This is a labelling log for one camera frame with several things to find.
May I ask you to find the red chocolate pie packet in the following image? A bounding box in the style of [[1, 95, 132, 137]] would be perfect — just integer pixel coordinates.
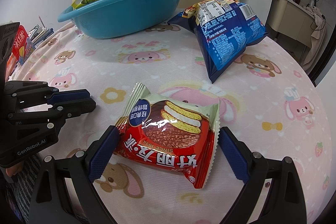
[[114, 83, 220, 189]]

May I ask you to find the dark blue snack bag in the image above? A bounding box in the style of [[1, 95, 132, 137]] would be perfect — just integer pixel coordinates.
[[167, 0, 267, 83]]

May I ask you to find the person's left hand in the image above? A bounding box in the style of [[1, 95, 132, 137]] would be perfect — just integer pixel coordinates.
[[6, 162, 23, 177]]

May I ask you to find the striped grey clothing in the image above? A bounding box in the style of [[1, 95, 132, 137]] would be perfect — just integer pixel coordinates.
[[6, 155, 42, 223]]

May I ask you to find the stack of books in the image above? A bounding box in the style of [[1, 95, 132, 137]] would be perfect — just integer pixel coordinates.
[[28, 24, 54, 47]]

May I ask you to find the red iced tea bottle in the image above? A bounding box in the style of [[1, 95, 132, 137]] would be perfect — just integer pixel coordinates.
[[12, 25, 35, 65]]

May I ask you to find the blue plastic basin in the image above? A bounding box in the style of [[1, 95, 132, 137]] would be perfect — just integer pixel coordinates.
[[58, 0, 180, 39]]

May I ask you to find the pink cartoon tablecloth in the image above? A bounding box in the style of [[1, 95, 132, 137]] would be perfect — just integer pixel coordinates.
[[13, 23, 332, 223]]

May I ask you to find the beige vanity cabinet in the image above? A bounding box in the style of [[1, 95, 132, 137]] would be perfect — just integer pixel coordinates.
[[266, 0, 316, 48]]

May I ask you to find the pink towel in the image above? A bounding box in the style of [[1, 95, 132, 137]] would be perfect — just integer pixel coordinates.
[[302, 6, 326, 71]]

